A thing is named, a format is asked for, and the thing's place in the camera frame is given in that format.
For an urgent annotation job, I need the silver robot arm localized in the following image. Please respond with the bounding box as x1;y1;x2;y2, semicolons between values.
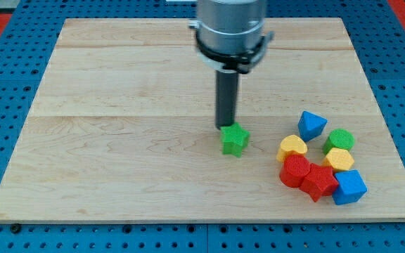
188;0;274;129

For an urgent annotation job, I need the yellow hexagon block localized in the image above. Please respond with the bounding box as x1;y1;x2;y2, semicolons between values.
321;148;354;172

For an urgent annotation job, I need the green star block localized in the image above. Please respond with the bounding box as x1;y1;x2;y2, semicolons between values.
220;122;250;157

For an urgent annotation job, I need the blue cube block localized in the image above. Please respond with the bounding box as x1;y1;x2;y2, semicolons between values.
332;169;368;205

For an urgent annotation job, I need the blue triangle block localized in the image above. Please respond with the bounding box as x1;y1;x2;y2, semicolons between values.
297;111;328;142

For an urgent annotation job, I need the yellow heart block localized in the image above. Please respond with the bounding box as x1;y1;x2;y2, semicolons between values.
276;135;308;162

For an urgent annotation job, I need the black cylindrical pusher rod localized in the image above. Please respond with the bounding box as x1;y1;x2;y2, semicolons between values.
215;71;238;129

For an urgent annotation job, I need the red star block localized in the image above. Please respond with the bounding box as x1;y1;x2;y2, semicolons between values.
299;163;339;202

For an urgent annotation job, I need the wooden board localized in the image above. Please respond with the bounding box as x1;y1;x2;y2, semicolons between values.
0;18;405;224

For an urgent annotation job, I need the green cylinder block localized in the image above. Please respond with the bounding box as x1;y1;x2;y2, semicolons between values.
323;128;355;155

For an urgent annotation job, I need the red cylinder block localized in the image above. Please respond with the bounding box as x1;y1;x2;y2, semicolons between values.
279;155;311;188

